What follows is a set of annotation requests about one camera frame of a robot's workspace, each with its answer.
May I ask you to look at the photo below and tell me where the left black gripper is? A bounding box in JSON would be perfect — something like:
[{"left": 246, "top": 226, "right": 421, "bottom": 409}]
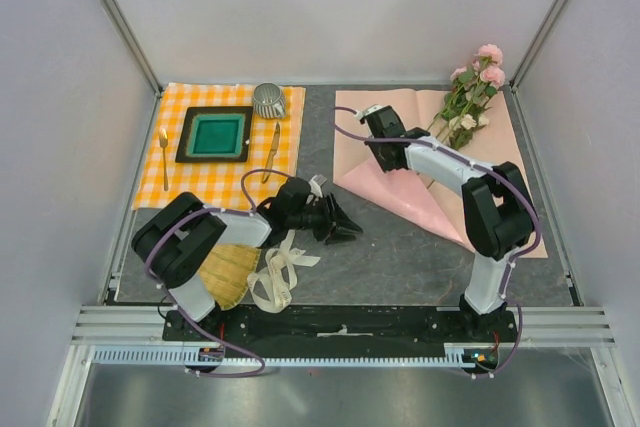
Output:
[{"left": 287, "top": 192, "right": 362, "bottom": 245}]

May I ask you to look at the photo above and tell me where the pink wrapping paper sheet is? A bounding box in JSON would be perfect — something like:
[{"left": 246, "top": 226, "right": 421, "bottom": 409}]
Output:
[{"left": 333, "top": 89, "right": 524, "bottom": 250}]

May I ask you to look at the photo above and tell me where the cream rose stem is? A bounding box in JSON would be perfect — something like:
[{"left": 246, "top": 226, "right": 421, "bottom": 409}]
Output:
[{"left": 435, "top": 113, "right": 490, "bottom": 151}]

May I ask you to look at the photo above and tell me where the peach rose stem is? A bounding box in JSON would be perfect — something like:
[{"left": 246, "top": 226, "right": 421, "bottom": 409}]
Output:
[{"left": 427, "top": 89, "right": 496, "bottom": 148}]

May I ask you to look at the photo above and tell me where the pink rose stem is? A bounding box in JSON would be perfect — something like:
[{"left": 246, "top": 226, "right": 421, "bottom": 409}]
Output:
[
  {"left": 450, "top": 44, "right": 506, "bottom": 97},
  {"left": 439, "top": 62, "right": 505, "bottom": 121}
]

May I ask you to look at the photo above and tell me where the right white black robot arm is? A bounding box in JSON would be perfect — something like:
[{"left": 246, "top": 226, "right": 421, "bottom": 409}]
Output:
[{"left": 357, "top": 105, "right": 540, "bottom": 341}]

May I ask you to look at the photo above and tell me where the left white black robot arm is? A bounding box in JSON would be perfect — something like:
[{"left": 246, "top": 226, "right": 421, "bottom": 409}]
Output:
[{"left": 131, "top": 177, "right": 363, "bottom": 340}]

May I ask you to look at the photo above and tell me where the cream ribbon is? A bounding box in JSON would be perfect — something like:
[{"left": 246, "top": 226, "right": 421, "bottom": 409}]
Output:
[{"left": 247, "top": 230, "right": 321, "bottom": 314}]

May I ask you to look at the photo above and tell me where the woven bamboo mat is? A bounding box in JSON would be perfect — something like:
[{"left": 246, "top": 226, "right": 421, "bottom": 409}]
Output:
[{"left": 198, "top": 245, "right": 261, "bottom": 311}]

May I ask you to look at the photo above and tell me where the grey striped mug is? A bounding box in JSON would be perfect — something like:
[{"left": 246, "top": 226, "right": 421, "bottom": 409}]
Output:
[{"left": 252, "top": 83, "right": 286, "bottom": 119}]

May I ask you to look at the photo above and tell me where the orange white checkered cloth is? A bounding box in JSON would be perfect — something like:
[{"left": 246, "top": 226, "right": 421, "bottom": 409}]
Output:
[{"left": 132, "top": 83, "right": 306, "bottom": 210}]

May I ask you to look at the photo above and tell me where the black green square plate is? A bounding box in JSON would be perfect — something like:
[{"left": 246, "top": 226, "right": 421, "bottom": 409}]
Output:
[{"left": 175, "top": 106, "right": 253, "bottom": 164}]

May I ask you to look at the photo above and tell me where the gold spoon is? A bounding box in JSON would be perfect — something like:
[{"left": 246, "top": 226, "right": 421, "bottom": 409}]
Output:
[{"left": 158, "top": 127, "right": 169, "bottom": 192}]

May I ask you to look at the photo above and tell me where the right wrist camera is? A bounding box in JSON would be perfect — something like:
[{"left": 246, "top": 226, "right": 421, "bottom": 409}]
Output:
[{"left": 359, "top": 104, "right": 392, "bottom": 124}]

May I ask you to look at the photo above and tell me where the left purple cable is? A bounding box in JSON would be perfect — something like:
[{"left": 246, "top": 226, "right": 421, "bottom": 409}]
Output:
[{"left": 144, "top": 169, "right": 301, "bottom": 379}]

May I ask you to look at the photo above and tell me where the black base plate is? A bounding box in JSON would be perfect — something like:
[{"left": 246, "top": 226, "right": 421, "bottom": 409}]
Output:
[{"left": 162, "top": 302, "right": 519, "bottom": 359}]

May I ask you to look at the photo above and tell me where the white cable duct strip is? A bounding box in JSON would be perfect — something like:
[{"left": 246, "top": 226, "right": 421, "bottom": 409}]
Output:
[{"left": 93, "top": 345, "right": 497, "bottom": 368}]

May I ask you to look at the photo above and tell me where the right aluminium frame post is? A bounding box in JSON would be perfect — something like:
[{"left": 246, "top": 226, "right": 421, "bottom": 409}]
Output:
[{"left": 509, "top": 0, "right": 570, "bottom": 92}]

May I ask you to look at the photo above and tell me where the aluminium frame post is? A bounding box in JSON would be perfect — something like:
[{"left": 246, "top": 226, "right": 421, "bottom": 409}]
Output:
[
  {"left": 509, "top": 0, "right": 570, "bottom": 92},
  {"left": 99, "top": 0, "right": 163, "bottom": 98}
]

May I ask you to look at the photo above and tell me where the left aluminium frame post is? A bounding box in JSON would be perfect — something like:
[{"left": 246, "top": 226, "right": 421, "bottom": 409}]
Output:
[{"left": 99, "top": 0, "right": 163, "bottom": 98}]

